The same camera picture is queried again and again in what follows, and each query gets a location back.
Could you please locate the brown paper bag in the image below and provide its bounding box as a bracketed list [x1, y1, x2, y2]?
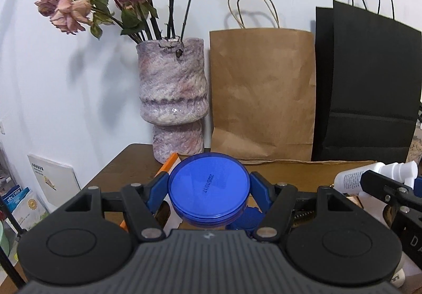
[209, 0, 316, 163]

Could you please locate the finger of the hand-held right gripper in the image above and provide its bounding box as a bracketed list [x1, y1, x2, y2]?
[361, 169, 422, 212]

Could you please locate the blue round jar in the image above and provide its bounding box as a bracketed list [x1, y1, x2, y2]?
[167, 152, 250, 228]

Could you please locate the white board panel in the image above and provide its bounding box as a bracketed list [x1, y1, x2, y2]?
[27, 153, 81, 213]

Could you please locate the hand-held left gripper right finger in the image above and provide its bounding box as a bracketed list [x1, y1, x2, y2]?
[250, 172, 366, 242]

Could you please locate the green plastic basin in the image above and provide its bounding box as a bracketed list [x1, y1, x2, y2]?
[0, 221, 11, 259]

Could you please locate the clear seed container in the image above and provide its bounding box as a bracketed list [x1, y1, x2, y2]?
[408, 135, 422, 163]

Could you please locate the mottled pink ceramic vase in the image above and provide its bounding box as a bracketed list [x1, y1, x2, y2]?
[136, 37, 208, 165]

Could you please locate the black paper bag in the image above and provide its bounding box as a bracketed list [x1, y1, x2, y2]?
[311, 0, 422, 163]

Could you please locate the black light stand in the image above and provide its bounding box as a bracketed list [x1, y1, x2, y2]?
[0, 194, 27, 288]

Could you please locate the stack of snack packets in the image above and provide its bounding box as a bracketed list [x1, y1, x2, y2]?
[0, 185, 51, 233]

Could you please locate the red cardboard box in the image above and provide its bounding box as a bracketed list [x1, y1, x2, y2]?
[120, 153, 422, 294]

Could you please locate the white spray bottle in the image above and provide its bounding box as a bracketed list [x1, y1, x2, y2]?
[334, 162, 417, 198]

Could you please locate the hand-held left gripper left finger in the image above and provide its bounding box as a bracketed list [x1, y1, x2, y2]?
[49, 173, 169, 242]

